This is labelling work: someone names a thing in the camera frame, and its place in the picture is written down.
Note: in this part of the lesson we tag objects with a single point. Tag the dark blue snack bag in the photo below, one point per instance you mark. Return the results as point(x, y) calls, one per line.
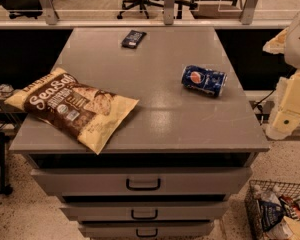
point(271, 214)

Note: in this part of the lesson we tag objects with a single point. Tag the metal railing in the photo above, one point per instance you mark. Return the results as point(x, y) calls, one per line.
point(64, 14)

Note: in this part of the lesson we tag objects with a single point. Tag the middle grey drawer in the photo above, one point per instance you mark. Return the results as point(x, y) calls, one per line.
point(144, 211)

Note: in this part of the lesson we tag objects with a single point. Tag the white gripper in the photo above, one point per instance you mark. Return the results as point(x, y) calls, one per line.
point(298, 47)

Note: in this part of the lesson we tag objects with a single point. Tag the black side stand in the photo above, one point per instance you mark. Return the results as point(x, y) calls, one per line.
point(5, 189)

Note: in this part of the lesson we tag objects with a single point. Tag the grey drawer cabinet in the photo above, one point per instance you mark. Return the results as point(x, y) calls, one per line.
point(170, 127)

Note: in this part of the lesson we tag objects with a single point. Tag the black office chair centre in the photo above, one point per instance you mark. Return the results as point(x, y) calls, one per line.
point(140, 4)

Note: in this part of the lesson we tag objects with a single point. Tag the blue pepsi can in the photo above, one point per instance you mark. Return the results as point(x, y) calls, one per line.
point(208, 81)

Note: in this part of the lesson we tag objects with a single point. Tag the red snack bag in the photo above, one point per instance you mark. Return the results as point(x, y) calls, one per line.
point(291, 206)

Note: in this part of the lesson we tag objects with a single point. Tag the sea salt chips bag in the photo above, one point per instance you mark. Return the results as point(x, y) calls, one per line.
point(89, 114)

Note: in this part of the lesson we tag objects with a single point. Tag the wire basket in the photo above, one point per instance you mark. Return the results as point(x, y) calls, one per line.
point(252, 205)

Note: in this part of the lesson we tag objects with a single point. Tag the grey drawer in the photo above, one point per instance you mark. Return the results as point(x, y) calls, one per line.
point(144, 211)
point(141, 181)
point(146, 229)

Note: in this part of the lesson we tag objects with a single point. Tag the bottom grey drawer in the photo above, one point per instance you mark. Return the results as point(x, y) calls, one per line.
point(146, 229)

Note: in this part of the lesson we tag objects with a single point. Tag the dark blue rxbar blueberry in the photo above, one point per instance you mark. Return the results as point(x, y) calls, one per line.
point(133, 39)

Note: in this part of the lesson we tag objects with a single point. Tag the yellow snack bag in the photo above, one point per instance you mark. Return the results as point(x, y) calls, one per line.
point(292, 228)

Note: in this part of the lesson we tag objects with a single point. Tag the top grey drawer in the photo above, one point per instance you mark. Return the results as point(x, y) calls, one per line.
point(141, 181)

